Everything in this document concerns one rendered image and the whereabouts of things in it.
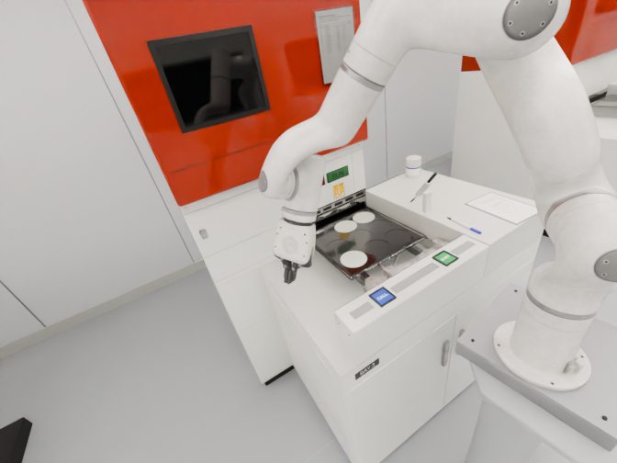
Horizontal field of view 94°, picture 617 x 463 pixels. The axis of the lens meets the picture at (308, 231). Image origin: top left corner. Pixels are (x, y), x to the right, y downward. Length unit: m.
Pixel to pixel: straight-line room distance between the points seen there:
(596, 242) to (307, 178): 0.51
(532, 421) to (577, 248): 0.43
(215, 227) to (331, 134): 0.70
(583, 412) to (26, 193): 2.86
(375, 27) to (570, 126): 0.33
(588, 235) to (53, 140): 2.63
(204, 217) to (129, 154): 1.50
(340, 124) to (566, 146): 0.36
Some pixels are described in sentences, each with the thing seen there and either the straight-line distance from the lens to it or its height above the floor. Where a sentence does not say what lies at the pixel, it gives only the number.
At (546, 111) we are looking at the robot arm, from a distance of 0.58.
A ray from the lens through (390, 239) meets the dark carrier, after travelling 1.20.
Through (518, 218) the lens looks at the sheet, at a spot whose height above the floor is 0.97.
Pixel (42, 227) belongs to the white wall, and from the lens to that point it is 2.78.
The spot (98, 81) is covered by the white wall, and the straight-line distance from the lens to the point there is 2.53.
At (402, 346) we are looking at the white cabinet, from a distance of 1.02.
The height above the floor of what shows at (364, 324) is 0.96.
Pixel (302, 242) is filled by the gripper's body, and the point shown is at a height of 1.20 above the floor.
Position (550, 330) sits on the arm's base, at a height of 1.01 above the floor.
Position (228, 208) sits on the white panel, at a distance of 1.14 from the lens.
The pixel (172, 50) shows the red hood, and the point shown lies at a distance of 1.00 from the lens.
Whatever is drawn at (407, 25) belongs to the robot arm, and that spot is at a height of 1.59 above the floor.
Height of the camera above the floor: 1.59
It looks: 32 degrees down
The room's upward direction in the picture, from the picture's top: 12 degrees counter-clockwise
